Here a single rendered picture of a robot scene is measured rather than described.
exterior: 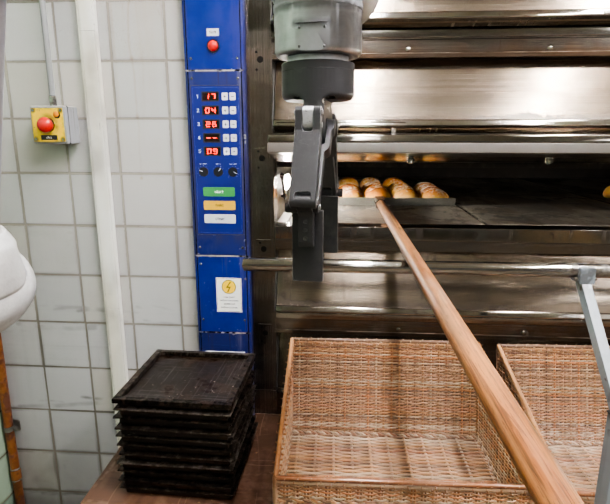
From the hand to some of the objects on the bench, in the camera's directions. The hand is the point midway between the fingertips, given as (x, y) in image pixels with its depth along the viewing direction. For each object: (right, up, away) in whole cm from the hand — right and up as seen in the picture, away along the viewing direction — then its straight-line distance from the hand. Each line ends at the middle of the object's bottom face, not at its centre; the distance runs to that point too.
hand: (317, 254), depth 57 cm
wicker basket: (+80, -58, +72) cm, 122 cm away
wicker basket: (+20, -57, +76) cm, 97 cm away
